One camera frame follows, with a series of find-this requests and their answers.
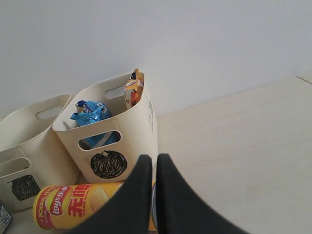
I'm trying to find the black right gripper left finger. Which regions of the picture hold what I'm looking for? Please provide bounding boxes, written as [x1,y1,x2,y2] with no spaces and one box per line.
[67,155,153,234]

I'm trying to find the orange noodle packet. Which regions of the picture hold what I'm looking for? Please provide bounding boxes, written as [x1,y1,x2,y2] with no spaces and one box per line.
[123,68,144,110]

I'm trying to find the blue noodle packet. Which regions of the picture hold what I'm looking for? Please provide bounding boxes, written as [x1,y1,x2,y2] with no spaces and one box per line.
[70,100,121,150]

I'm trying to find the yellow Lays chips can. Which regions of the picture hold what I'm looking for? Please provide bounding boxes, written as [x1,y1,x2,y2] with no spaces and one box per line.
[33,181,158,231]

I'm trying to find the cream bin circle mark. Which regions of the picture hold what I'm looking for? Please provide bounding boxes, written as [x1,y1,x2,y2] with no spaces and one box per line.
[52,74,158,183]

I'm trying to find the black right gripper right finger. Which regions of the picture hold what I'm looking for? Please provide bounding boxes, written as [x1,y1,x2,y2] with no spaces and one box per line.
[156,154,245,234]

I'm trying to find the white blue milk carton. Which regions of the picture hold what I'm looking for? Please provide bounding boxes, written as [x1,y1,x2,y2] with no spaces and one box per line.
[0,204,13,234]

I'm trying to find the cream bin square mark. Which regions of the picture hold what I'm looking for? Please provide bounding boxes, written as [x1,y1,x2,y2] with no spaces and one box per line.
[0,94,79,212]

